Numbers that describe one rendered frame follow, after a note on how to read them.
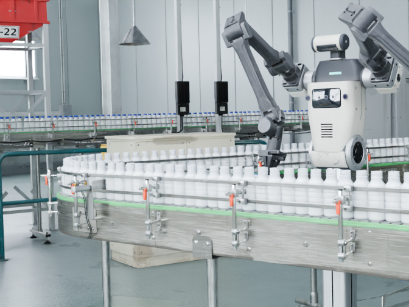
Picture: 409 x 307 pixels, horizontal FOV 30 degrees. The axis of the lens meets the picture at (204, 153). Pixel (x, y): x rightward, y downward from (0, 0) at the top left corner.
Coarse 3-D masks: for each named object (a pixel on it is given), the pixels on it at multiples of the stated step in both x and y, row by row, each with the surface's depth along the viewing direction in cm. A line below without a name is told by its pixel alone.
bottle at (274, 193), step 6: (270, 168) 282; (276, 168) 281; (270, 174) 282; (276, 174) 281; (270, 180) 281; (276, 180) 280; (270, 186) 281; (276, 186) 280; (270, 192) 281; (276, 192) 280; (270, 198) 281; (276, 198) 280; (270, 210) 281; (276, 210) 281
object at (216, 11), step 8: (216, 0) 932; (216, 8) 933; (216, 16) 933; (216, 24) 933; (216, 32) 934; (216, 40) 934; (216, 48) 935; (216, 56) 936; (216, 64) 936; (216, 72) 937; (216, 80) 938; (216, 120) 942; (216, 128) 943
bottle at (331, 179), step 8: (328, 176) 267; (336, 176) 267; (328, 184) 266; (336, 184) 265; (328, 192) 266; (336, 192) 266; (328, 200) 266; (328, 208) 266; (328, 216) 267; (336, 216) 266
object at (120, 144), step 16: (112, 144) 717; (128, 144) 687; (144, 144) 684; (160, 144) 692; (176, 144) 701; (192, 144) 710; (208, 144) 719; (224, 144) 729; (112, 256) 731; (128, 256) 700; (144, 256) 687; (160, 256) 697; (176, 256) 706; (192, 256) 715
